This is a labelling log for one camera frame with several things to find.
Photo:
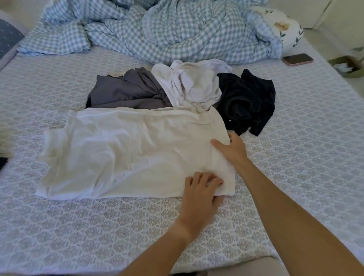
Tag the person's left hand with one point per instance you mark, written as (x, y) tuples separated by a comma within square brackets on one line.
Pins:
[(197, 207)]

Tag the person's left thumb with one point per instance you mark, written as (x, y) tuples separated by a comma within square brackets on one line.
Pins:
[(219, 200)]

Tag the green bin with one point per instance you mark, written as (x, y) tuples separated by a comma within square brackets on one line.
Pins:
[(345, 66)]

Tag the person's left little finger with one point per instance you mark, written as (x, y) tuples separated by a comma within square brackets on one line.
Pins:
[(188, 184)]

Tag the grey garment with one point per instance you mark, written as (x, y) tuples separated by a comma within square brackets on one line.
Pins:
[(125, 91)]

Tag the person's left middle finger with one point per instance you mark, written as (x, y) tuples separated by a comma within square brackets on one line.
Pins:
[(209, 177)]

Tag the person's right forearm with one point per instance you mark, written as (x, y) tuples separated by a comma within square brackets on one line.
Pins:
[(290, 224)]

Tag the black garment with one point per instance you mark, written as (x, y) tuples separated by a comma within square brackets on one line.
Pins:
[(247, 99)]

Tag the person's right thumb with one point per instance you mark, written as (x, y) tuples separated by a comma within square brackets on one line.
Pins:
[(219, 145)]

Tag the blue checked duvet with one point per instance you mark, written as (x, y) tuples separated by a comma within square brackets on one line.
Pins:
[(170, 28)]

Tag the person's right hand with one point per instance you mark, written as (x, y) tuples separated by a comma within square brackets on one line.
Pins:
[(234, 153)]

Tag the pink smartphone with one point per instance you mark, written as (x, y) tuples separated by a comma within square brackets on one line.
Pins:
[(297, 59)]

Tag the crumpled white garment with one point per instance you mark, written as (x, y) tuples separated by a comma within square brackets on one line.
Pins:
[(190, 82)]

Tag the small black object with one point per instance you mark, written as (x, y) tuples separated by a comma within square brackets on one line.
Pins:
[(2, 163)]

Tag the white t-shirt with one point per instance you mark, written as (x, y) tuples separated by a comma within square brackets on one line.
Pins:
[(125, 150)]

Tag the bed with patterned sheet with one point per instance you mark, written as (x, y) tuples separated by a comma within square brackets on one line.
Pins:
[(298, 136)]

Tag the person's left forearm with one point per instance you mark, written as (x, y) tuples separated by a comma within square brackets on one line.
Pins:
[(159, 253)]

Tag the grey dotted headboard cushion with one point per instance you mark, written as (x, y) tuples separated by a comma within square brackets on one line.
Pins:
[(8, 37)]

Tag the white leaf print pillow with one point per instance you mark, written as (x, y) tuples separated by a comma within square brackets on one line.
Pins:
[(287, 28)]

